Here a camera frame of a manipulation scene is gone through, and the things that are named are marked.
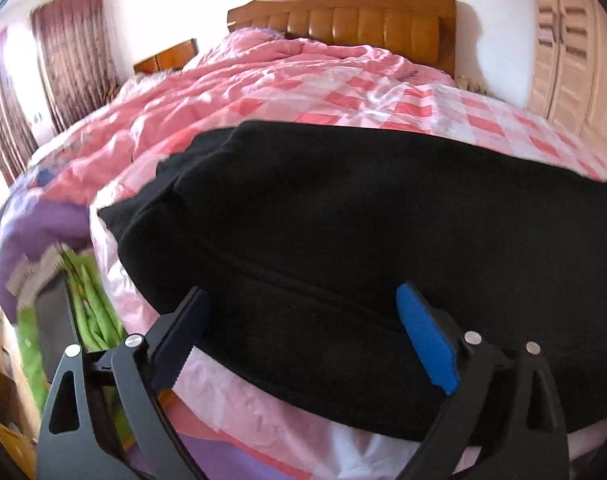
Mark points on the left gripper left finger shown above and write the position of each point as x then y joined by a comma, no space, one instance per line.
78,439

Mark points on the pink checkered bed sheet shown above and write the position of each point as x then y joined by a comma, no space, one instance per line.
333,269

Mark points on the maroon curtain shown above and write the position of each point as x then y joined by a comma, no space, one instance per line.
75,70

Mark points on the wooden nightstand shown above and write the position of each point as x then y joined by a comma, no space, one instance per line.
174,58

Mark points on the wooden bed headboard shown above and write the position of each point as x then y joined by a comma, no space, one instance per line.
423,31

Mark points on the pink quilt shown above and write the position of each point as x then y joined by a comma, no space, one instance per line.
255,74

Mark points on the purple blanket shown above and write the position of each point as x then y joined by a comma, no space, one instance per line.
30,223

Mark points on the light wooden wardrobe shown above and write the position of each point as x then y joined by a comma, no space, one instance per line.
569,81

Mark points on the black pants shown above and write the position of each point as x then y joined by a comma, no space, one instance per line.
363,259

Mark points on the green bag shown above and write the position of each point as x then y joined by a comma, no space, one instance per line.
60,301

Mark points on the wooden dresser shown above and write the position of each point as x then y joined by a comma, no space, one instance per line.
17,452

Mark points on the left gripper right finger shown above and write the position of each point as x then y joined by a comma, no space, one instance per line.
502,418

